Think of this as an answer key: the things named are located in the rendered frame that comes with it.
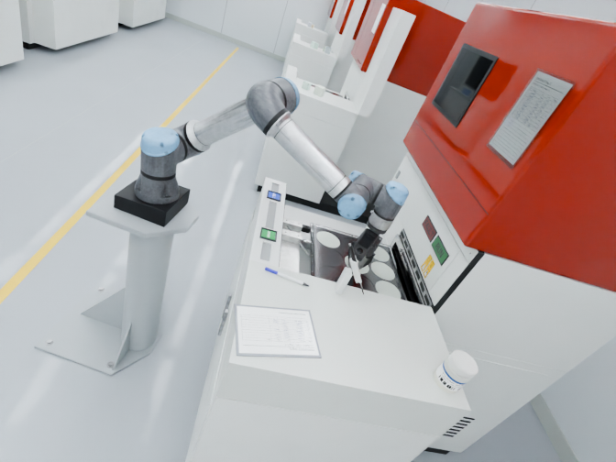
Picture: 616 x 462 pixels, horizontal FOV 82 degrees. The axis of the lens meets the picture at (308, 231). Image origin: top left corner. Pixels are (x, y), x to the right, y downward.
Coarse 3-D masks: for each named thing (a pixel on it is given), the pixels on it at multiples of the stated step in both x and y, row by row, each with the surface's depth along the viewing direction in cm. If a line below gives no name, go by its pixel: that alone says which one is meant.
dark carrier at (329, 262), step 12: (348, 240) 146; (324, 252) 134; (336, 252) 137; (324, 264) 128; (336, 264) 131; (324, 276) 123; (336, 276) 125; (360, 276) 130; (372, 276) 132; (396, 276) 138; (360, 288) 125; (372, 288) 127
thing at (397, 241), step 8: (400, 240) 152; (392, 248) 158; (400, 248) 150; (392, 256) 154; (408, 264) 139; (400, 272) 146; (408, 272) 138; (400, 280) 142; (416, 280) 132; (416, 288) 129; (408, 296) 135; (416, 296) 127; (424, 304) 123
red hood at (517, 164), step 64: (448, 64) 145; (512, 64) 105; (576, 64) 82; (448, 128) 131; (512, 128) 97; (576, 128) 83; (448, 192) 119; (512, 192) 93; (576, 192) 93; (512, 256) 106; (576, 256) 106
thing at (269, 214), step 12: (264, 192) 141; (264, 204) 134; (276, 204) 138; (264, 216) 128; (276, 216) 130; (252, 228) 137; (276, 228) 125; (252, 240) 116; (264, 240) 117; (276, 240) 119; (252, 252) 110; (264, 252) 113; (276, 252) 114; (276, 264) 110
